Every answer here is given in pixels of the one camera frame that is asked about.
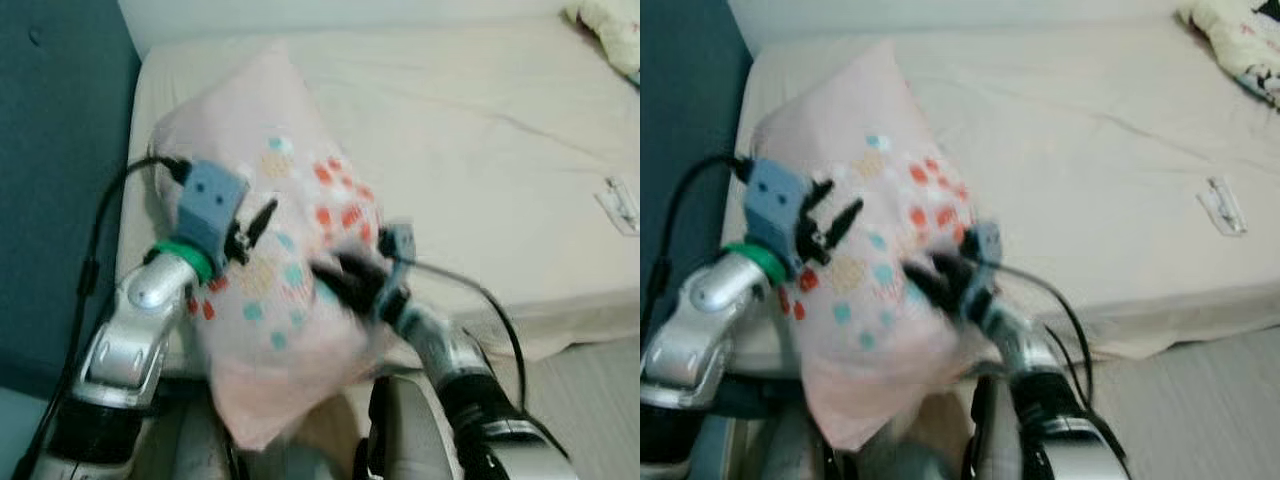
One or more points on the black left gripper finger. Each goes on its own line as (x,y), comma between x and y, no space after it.
(263,220)
(815,205)
(846,225)

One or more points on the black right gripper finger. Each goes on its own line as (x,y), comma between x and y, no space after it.
(940,294)
(338,268)
(348,294)
(930,268)

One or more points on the pink pillow with coloured dots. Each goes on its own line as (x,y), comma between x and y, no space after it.
(870,110)
(275,110)

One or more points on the small white plastic package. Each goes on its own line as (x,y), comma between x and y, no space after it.
(1222,207)
(620,207)

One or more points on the cream cartoon print blanket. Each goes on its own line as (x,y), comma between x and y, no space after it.
(1235,45)
(615,38)

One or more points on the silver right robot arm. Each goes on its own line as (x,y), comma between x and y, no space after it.
(470,375)
(1050,390)

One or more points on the grey robot right leg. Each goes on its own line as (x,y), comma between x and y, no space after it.
(1000,430)
(415,430)

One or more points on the grey robot leg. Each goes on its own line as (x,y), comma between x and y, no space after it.
(195,445)
(415,430)
(810,450)
(1000,430)

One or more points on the bed with cream sheet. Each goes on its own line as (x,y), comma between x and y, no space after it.
(480,140)
(1090,140)

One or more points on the grey robot left leg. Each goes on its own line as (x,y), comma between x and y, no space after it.
(195,445)
(810,450)

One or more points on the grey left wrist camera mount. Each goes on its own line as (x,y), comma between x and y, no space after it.
(775,205)
(212,205)

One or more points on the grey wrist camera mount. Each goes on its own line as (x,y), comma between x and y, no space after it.
(212,205)
(397,242)
(983,243)
(775,205)

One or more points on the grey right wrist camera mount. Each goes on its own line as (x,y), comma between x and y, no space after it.
(397,242)
(983,243)

